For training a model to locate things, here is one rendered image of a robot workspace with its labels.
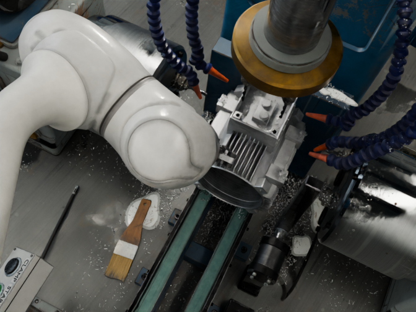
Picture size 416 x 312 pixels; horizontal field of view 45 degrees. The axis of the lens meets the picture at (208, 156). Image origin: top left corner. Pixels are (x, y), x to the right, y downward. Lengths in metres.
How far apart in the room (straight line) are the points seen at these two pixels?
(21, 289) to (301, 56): 0.61
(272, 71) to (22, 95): 0.38
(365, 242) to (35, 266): 0.59
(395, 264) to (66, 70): 0.69
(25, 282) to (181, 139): 0.49
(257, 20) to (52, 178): 0.70
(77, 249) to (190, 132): 0.72
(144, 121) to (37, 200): 0.76
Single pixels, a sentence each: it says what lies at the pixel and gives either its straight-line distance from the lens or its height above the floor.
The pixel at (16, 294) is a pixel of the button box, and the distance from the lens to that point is 0.94.
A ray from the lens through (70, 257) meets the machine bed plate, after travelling 1.22.
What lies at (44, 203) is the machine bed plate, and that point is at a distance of 1.27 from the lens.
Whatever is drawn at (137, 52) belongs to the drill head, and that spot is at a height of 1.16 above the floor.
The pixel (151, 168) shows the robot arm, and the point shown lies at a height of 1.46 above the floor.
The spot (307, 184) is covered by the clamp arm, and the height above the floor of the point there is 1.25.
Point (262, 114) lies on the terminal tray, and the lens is 0.98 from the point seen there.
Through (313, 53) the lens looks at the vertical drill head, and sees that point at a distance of 0.80.
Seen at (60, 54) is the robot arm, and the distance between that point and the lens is 0.60.
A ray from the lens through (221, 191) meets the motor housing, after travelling 1.10.
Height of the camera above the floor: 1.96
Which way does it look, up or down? 64 degrees down
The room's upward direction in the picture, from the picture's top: 10 degrees clockwise
